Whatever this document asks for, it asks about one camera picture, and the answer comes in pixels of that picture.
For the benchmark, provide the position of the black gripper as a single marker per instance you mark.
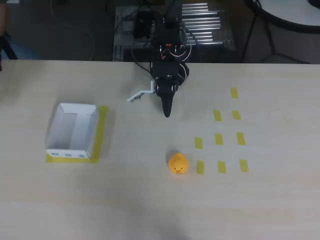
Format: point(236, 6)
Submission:
point(165, 90)

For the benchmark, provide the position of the yellow rubber duck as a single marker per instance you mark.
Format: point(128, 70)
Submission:
point(178, 163)

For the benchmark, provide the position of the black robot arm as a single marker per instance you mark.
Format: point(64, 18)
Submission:
point(170, 32)

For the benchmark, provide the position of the white cardboard box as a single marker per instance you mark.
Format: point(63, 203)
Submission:
point(75, 130)

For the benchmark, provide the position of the short yellow tape piece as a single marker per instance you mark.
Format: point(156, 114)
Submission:
point(200, 167)
point(243, 165)
point(218, 138)
point(221, 167)
point(236, 114)
point(198, 142)
point(234, 93)
point(217, 115)
point(241, 138)

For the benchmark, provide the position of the wide yellow tape strip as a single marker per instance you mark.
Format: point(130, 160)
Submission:
point(101, 132)

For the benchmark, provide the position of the black table stand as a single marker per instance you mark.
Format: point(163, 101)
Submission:
point(270, 47)

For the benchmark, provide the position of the narrow yellow tape strip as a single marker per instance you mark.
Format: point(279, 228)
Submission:
point(67, 160)

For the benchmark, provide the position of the round white table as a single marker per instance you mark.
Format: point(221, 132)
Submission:
point(287, 12)

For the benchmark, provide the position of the black bar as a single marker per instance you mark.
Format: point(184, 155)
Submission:
point(8, 48)

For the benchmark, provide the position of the white camera bracket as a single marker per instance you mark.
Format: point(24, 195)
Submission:
point(140, 95)

